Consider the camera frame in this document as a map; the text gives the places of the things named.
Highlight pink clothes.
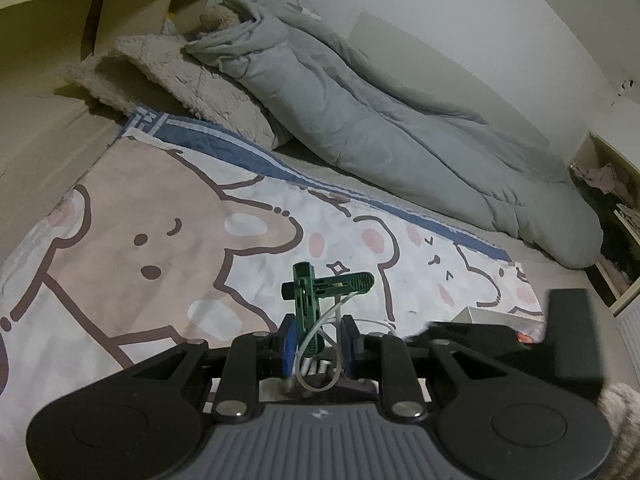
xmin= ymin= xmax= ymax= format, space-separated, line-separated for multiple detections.
xmin=572 ymin=162 xmax=633 ymax=196

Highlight wooden headboard shelf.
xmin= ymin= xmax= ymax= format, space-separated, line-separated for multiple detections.
xmin=0 ymin=0 xmax=216 ymax=96

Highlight grey duvet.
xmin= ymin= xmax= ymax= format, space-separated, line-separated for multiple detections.
xmin=182 ymin=0 xmax=605 ymax=268

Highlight white thin cable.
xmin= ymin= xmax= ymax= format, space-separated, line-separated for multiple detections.
xmin=292 ymin=290 xmax=396 ymax=392

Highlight green plastic clip tool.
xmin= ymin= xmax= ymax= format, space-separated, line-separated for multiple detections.
xmin=281 ymin=261 xmax=376 ymax=361

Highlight white cardboard box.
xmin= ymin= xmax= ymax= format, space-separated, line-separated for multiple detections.
xmin=450 ymin=305 xmax=546 ymax=346

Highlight wooden side shelf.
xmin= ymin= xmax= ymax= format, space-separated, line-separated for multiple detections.
xmin=570 ymin=130 xmax=640 ymax=316

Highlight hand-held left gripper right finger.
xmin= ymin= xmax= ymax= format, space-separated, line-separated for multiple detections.
xmin=340 ymin=315 xmax=521 ymax=421

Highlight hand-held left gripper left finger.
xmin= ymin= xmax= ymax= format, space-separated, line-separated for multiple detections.
xmin=115 ymin=312 xmax=298 ymax=422

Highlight beige fluffy pillow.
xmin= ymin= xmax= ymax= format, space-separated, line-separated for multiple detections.
xmin=62 ymin=34 xmax=293 ymax=151

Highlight beige plush toy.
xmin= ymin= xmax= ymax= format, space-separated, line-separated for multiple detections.
xmin=197 ymin=4 xmax=243 ymax=38

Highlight beige bed sheet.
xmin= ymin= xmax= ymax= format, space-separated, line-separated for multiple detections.
xmin=0 ymin=95 xmax=640 ymax=480

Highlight printed bear blanket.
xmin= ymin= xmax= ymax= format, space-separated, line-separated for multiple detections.
xmin=0 ymin=105 xmax=546 ymax=480

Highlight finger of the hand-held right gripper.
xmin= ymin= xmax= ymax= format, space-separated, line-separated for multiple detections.
xmin=407 ymin=320 xmax=551 ymax=348

